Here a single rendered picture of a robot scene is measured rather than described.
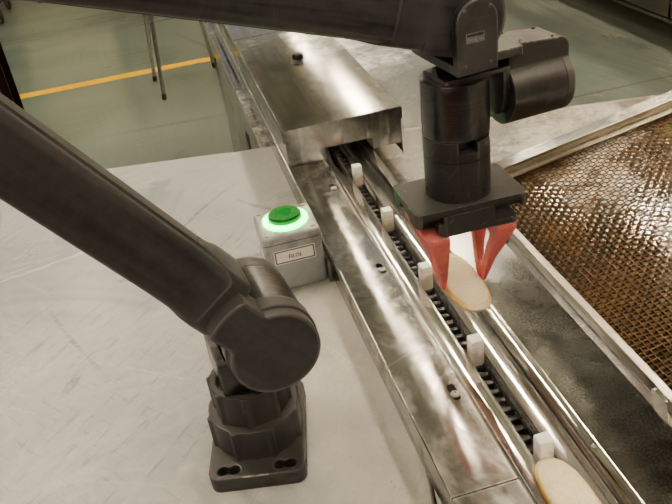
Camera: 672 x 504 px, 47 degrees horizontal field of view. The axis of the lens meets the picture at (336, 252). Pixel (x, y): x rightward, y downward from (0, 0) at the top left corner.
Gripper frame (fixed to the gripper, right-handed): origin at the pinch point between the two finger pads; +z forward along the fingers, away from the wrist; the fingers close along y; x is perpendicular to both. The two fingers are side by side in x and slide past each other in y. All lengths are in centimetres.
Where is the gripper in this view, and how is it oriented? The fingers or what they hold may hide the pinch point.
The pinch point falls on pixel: (461, 274)
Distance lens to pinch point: 74.5
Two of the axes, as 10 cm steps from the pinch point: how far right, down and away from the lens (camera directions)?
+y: 9.6, -2.3, 1.5
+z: 1.2, 8.4, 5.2
